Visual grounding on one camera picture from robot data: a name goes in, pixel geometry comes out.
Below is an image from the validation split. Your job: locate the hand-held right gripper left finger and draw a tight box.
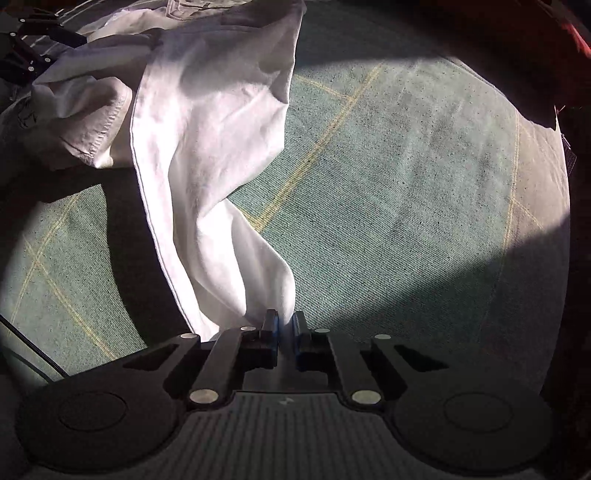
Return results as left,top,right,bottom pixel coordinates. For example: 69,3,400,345
122,310,280,409

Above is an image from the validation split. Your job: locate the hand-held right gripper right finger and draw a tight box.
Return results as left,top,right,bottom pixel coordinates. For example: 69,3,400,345
292,311,451,409

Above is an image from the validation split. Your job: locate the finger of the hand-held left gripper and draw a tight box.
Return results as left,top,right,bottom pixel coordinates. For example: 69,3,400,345
0,44,54,86

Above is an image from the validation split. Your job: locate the white printed t-shirt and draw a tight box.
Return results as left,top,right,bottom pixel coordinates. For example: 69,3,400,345
0,0,308,340

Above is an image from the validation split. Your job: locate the green plaid bed sheet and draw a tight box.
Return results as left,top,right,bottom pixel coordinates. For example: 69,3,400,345
0,0,573,393

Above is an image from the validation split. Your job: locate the red quilt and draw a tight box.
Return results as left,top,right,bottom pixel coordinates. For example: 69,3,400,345
522,0,591,134

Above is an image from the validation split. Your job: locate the black cable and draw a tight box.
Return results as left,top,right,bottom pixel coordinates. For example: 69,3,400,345
0,316,68,381

